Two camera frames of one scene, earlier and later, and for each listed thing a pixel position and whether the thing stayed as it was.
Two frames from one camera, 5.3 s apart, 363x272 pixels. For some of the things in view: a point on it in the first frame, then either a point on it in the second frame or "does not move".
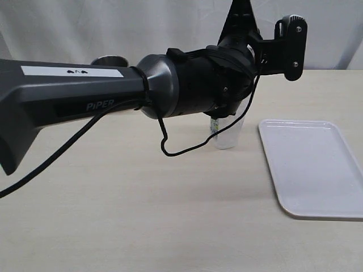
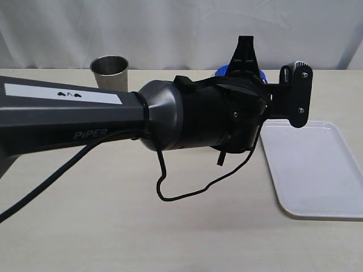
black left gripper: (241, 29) → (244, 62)
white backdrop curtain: (76, 32) does not move
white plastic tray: (315, 174) does not move
